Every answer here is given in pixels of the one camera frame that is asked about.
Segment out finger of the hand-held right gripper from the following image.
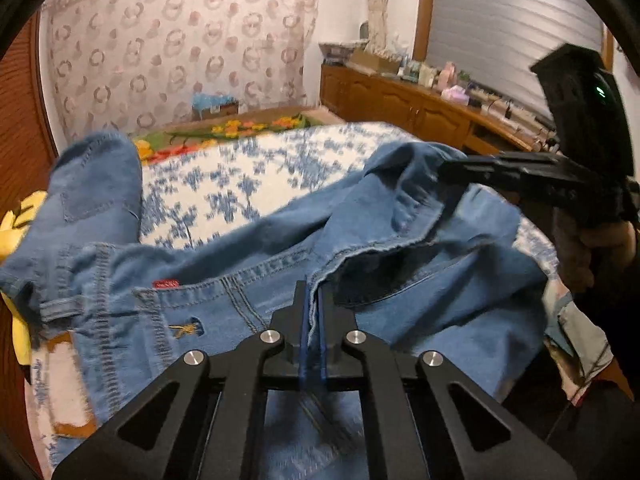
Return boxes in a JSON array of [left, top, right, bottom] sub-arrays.
[[437, 152, 556, 198]]

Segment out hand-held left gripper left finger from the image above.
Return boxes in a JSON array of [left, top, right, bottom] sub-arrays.
[[52, 280, 308, 480]]

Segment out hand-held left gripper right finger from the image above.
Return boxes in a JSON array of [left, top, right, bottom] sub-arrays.
[[317, 290, 578, 480]]

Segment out blue denim pants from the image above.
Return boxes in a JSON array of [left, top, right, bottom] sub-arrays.
[[0, 132, 551, 480]]

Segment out person's right hand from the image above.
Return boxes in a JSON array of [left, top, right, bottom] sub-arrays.
[[560, 220, 638, 293]]

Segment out pink tissue pack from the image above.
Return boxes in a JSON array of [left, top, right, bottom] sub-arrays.
[[442, 85, 472, 107]]

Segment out grey window blind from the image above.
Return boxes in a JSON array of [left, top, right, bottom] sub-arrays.
[[425, 0, 607, 126]]

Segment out wooden sideboard cabinet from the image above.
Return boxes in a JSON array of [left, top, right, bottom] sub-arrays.
[[320, 62, 551, 161]]

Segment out open cardboard box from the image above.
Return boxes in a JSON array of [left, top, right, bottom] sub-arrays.
[[347, 50, 402, 77]]

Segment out blue white floral sheet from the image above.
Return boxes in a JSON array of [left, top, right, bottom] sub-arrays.
[[139, 122, 558, 273]]

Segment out tied floral side curtain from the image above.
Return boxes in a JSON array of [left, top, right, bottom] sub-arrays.
[[357, 0, 397, 56]]

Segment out colourful floral blanket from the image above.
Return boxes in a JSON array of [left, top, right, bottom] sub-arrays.
[[130, 110, 346, 166]]

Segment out yellow plush pillow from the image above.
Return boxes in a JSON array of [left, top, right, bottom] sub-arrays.
[[0, 190, 51, 366]]

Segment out circle patterned curtain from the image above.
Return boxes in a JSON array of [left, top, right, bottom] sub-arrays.
[[42, 0, 321, 136]]

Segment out brown louvered wardrobe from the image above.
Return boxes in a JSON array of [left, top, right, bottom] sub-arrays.
[[0, 15, 61, 201]]

